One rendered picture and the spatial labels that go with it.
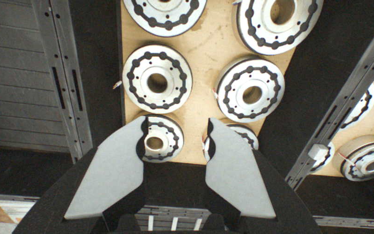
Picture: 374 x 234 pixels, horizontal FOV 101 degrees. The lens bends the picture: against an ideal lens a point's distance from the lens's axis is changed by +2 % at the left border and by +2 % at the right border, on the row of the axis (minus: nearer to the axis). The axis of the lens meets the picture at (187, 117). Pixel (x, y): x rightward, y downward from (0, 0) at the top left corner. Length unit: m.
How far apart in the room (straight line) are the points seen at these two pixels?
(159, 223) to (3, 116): 0.44
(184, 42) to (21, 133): 0.36
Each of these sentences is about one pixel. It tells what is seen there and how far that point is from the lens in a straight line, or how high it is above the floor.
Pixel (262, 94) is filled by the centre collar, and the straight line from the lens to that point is 0.26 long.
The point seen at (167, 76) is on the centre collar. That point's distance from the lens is 0.23.
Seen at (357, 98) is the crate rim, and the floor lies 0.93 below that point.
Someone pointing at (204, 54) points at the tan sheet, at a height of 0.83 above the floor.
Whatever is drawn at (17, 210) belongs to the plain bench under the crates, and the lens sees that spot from 1.00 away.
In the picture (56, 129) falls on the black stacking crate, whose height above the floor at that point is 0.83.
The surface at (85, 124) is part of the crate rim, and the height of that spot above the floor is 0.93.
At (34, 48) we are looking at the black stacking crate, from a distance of 0.34.
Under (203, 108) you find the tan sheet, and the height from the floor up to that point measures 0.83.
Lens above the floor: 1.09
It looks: 62 degrees down
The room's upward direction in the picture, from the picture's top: 177 degrees clockwise
